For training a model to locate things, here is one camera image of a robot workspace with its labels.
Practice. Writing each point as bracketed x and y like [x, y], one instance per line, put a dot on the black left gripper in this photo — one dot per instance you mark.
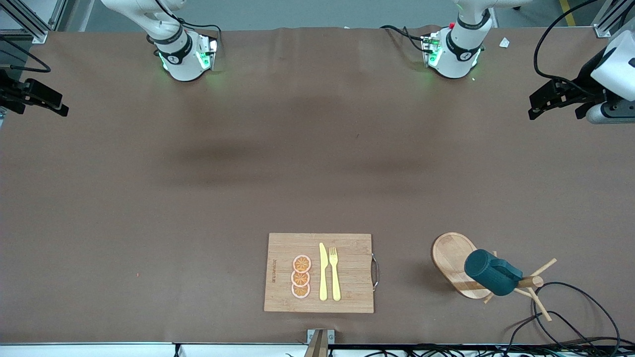
[586, 79]

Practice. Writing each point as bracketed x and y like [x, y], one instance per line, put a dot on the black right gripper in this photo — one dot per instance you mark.
[11, 92]

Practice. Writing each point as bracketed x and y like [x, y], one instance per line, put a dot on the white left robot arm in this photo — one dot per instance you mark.
[459, 62]

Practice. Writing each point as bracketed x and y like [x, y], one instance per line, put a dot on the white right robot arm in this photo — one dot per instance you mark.
[181, 64]

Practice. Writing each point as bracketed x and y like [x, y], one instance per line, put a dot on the white paper scrap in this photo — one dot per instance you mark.
[504, 42]

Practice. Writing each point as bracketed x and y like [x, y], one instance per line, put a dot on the wooden mug tree stand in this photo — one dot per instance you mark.
[454, 258]

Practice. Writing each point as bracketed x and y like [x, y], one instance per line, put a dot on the brown table cover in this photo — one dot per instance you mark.
[198, 198]

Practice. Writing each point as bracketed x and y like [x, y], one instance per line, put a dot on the bamboo cutting board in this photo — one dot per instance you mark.
[352, 277]

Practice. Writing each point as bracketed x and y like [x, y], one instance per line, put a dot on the yellow plastic fork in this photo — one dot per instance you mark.
[336, 282]

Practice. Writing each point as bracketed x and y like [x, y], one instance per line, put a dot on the yellow plastic knife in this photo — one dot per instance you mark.
[323, 277]

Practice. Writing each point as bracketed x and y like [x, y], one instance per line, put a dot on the orange slice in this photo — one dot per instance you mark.
[301, 264]

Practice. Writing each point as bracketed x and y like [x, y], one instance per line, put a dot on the aluminium profile post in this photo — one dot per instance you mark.
[317, 347]

